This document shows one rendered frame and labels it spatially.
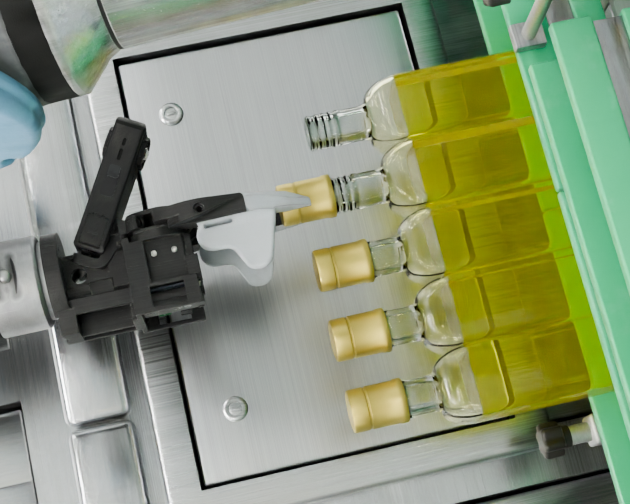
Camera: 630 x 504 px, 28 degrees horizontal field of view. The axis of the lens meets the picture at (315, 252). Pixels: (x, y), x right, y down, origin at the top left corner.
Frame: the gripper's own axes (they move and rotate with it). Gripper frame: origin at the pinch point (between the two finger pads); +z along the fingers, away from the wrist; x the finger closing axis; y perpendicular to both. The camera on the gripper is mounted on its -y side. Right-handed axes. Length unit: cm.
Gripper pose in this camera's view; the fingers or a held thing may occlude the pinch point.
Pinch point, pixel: (291, 203)
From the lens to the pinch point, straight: 101.4
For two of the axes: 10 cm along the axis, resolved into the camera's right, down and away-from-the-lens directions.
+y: 2.2, 9.4, -2.4
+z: 9.7, -2.1, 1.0
